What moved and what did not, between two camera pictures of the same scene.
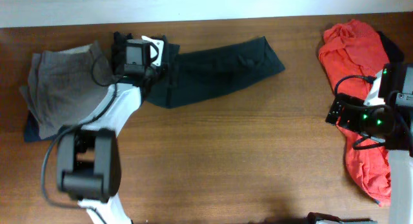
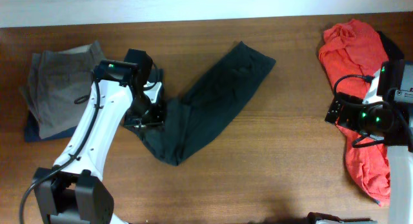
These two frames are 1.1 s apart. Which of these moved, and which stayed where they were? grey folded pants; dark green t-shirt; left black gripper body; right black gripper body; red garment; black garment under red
Moved: dark green t-shirt; left black gripper body
Stayed: right black gripper body; black garment under red; grey folded pants; red garment
